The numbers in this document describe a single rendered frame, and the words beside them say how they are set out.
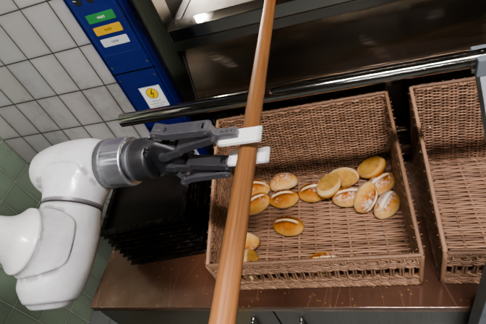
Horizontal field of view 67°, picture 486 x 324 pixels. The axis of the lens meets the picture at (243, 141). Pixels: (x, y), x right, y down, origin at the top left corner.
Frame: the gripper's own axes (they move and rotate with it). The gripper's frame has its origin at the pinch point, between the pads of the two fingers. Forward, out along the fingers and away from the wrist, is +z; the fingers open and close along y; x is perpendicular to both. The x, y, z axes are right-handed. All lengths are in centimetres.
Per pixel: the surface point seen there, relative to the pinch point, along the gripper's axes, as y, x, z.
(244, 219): -0.2, 13.9, 1.6
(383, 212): 57, -24, 22
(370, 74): 2.5, -16.8, 20.7
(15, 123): 23, -53, -108
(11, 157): 38, -50, -121
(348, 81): 2.8, -16.5, 16.9
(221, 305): -0.8, 25.3, 0.6
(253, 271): 51, -4, -14
